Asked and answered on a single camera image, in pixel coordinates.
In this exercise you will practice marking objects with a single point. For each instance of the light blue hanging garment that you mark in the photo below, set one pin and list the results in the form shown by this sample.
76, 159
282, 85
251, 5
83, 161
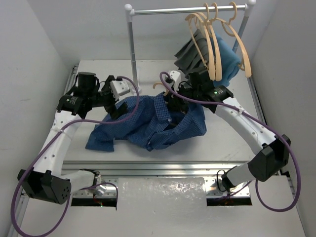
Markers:
229, 61

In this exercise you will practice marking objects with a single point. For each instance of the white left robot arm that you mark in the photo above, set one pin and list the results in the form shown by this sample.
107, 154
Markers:
44, 180

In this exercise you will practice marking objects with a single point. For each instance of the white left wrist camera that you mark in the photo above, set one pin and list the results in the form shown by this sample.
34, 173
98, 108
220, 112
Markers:
119, 88

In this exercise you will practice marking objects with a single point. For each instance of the metal clothes rack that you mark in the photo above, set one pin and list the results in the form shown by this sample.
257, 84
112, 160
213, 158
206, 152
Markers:
130, 12

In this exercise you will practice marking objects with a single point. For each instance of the beige hanger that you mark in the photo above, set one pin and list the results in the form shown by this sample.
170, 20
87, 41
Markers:
195, 21
161, 86
245, 65
214, 63

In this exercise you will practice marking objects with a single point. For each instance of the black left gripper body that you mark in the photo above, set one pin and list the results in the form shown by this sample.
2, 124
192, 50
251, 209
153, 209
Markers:
111, 104

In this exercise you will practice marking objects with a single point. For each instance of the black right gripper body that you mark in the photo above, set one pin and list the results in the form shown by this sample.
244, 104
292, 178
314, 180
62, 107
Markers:
188, 93

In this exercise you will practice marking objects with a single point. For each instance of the blue plaid shirt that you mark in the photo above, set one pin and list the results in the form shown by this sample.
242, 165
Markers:
148, 124

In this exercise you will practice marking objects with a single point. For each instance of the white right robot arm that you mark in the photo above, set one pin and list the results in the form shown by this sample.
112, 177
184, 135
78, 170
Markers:
270, 151

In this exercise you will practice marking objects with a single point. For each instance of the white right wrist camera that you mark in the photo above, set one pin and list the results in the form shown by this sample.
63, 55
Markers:
174, 78

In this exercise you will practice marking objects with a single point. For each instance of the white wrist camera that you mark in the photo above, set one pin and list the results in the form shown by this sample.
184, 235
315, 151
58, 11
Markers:
119, 88
174, 78

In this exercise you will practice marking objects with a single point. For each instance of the grey hanging garment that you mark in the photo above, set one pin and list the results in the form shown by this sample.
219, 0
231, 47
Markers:
188, 58

